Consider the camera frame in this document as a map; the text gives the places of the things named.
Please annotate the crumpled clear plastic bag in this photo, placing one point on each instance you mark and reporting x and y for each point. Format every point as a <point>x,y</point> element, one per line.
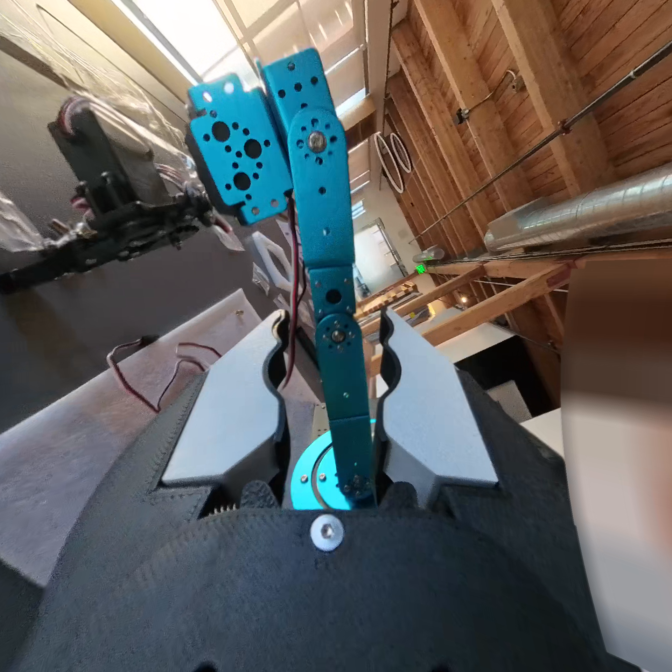
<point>120,86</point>

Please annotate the silver air duct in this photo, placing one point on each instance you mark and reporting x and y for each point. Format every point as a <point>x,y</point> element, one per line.
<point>588,210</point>

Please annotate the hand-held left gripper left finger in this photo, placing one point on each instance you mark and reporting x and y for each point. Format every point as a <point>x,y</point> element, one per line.
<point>225,420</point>

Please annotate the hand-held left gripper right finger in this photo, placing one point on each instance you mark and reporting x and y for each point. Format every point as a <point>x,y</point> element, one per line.
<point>435,425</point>

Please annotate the white foam sheet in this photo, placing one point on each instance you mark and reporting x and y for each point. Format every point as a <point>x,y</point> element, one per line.
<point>78,456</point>

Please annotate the blue toy robot arm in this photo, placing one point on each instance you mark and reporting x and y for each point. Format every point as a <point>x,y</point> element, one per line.
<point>320,210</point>

